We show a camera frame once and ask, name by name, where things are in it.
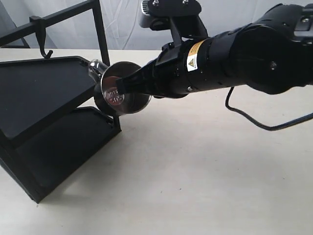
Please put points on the black rack hook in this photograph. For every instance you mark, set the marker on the black rack hook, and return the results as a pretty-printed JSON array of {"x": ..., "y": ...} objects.
[{"x": 40, "y": 33}]

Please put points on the stainless steel mug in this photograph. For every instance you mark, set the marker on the stainless steel mug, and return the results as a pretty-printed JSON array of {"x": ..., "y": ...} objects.
[{"x": 106, "y": 96}]

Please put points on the black two-tier rack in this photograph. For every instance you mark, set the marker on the black two-tier rack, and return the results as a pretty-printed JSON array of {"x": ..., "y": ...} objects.
[{"x": 46, "y": 132}]

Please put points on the right gripper black orange finger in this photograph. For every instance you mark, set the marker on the right gripper black orange finger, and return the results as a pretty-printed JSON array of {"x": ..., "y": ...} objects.
[{"x": 134, "y": 83}]

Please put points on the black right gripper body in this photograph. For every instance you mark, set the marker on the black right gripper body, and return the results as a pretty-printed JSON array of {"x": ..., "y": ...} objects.
[{"x": 166, "y": 76}]

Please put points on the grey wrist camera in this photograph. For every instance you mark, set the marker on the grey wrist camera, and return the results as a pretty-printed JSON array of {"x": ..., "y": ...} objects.
[{"x": 181, "y": 17}]

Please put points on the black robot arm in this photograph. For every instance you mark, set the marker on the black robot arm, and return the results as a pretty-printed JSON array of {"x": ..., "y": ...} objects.
[{"x": 271, "y": 55}]

